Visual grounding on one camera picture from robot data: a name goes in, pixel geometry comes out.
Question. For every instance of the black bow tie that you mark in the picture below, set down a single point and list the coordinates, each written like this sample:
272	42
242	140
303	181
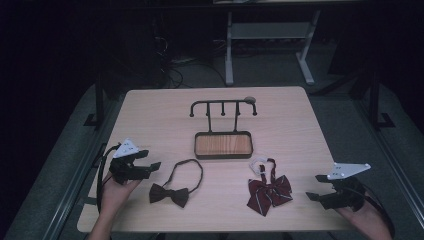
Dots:
170	195

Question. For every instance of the grey round table plug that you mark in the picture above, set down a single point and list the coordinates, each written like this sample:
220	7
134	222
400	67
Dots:
250	99

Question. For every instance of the dark red striped bow tie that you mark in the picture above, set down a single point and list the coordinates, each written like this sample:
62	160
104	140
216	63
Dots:
268	193

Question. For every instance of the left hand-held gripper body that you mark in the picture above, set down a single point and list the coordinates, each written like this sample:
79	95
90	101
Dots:
128	170

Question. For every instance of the dark tape strip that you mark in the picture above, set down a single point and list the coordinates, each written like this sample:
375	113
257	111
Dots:
87	201

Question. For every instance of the person's left hand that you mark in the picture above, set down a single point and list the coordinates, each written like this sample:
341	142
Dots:
115	195

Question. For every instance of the white metal desk frame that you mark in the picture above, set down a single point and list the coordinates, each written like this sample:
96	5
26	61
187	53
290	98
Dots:
266	30

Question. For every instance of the person's right hand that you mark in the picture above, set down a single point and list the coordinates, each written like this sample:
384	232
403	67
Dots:
363	215

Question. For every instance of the black metal stand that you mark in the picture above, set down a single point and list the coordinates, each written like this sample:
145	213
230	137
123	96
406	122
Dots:
375	100
99	100

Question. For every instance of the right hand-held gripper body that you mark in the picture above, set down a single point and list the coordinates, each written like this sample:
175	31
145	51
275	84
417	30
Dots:
345	195

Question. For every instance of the black hook rack wooden tray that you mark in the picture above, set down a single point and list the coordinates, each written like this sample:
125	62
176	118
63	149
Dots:
223	145

